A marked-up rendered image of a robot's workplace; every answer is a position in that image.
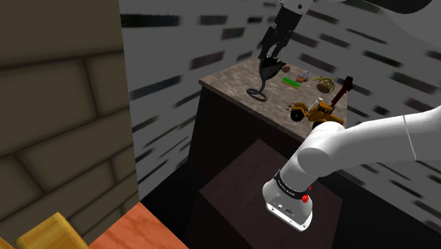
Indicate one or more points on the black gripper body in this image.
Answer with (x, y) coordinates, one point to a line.
(286, 21)

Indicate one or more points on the dark robot stand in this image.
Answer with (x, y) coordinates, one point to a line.
(237, 193)

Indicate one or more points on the dark red long tool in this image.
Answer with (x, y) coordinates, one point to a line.
(341, 91)

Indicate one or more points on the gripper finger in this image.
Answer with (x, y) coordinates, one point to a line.
(282, 43)
(266, 44)

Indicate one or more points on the flat green bar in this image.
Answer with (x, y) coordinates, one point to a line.
(290, 82)

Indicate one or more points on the dark cabinet with stone top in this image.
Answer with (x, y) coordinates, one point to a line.
(220, 134)

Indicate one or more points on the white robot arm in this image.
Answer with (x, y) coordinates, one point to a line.
(361, 141)

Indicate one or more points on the small brown ball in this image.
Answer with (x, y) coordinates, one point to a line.
(285, 68)

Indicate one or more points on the small multicoloured box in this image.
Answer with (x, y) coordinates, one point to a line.
(303, 77)

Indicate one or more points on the black cone on coiled stand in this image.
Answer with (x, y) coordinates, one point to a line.
(268, 70)

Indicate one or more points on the yellow wooden furniture piece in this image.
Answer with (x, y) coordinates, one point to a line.
(48, 234)

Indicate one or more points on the yellow toy loader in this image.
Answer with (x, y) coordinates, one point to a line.
(318, 112)

